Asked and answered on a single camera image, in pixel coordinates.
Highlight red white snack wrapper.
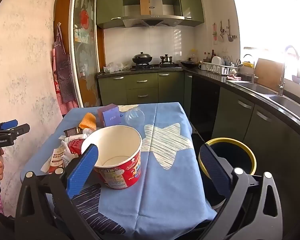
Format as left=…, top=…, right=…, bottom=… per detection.
left=40, top=138, right=84, bottom=174

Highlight red paper noodle cup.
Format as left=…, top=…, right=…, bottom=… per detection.
left=81, top=125, right=142, bottom=190

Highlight brown plastic tray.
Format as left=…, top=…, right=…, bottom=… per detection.
left=64, top=127, right=82, bottom=137

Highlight orange foam net sleeve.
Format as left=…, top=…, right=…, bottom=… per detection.
left=78, top=113, right=97, bottom=130

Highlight purple cardboard box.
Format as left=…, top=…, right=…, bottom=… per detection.
left=97, top=103, right=121, bottom=127

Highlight steel kitchen sink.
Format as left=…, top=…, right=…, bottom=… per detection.
left=227, top=80, right=300, bottom=121

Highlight blue patterned tablecloth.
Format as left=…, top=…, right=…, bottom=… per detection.
left=20, top=101, right=218, bottom=235

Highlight purple checked apron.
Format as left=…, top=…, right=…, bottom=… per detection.
left=52, top=22, right=78, bottom=116

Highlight green lower cabinets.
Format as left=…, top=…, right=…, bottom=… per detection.
left=97, top=69, right=300, bottom=171

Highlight white plastic bag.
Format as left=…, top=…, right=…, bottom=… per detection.
left=103, top=62, right=132, bottom=73

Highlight glass sliding door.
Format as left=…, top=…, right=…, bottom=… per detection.
left=69, top=0, right=101, bottom=107

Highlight white dish rack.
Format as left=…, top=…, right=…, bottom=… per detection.
left=199, top=56, right=239, bottom=76

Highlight chrome sink faucet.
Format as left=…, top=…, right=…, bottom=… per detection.
left=277, top=45, right=300, bottom=96

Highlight black wok with lid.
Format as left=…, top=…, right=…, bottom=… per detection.
left=132, top=52, right=152, bottom=64

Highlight wooden cutting board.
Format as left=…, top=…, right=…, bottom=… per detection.
left=255, top=58, right=283, bottom=92

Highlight small steel pot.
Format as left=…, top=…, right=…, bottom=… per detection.
left=160, top=54, right=174, bottom=65

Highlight steel range hood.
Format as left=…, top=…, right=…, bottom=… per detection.
left=122, top=0, right=185, bottom=28

